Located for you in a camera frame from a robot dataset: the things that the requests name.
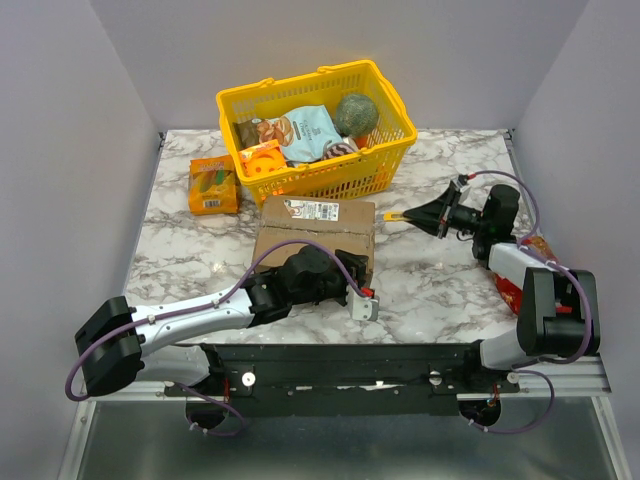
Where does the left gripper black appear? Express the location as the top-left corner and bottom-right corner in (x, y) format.
(290, 250), (368, 308)

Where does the brown cardboard express box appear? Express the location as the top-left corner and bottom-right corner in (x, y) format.
(252, 195), (375, 285)

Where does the yellow utility knife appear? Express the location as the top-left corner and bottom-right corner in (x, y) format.
(383, 212), (406, 222)

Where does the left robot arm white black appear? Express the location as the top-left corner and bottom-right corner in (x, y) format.
(65, 240), (379, 402)

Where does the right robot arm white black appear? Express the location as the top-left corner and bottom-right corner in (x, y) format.
(402, 179), (600, 392)

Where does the orange toy box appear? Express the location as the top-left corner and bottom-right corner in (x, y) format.
(239, 140), (287, 177)

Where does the yellow plastic shopping basket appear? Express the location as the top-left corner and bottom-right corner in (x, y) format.
(216, 60), (417, 205)

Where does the pink brown striped pouch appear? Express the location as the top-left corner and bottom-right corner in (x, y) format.
(321, 142), (355, 160)

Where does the red snack bag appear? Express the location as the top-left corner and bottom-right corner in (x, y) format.
(488, 236), (557, 315)

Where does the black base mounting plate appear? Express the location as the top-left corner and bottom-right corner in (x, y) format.
(194, 343), (519, 417)

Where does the green melon ball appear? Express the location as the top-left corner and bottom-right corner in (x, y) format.
(334, 93), (379, 138)

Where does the light blue chips bag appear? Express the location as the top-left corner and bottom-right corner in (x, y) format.
(258, 105), (342, 163)

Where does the orange snack bag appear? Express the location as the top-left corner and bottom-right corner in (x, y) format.
(188, 155), (240, 216)

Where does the brown snack packet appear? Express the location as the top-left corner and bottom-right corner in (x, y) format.
(234, 118), (262, 149)

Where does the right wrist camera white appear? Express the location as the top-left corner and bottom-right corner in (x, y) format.
(451, 175), (472, 202)

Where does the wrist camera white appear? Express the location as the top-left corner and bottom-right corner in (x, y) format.
(347, 287), (379, 321)
(451, 175), (472, 202)

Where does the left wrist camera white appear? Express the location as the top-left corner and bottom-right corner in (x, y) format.
(347, 287), (379, 321)

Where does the aluminium rail frame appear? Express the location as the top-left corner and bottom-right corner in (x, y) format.
(58, 357), (633, 479)

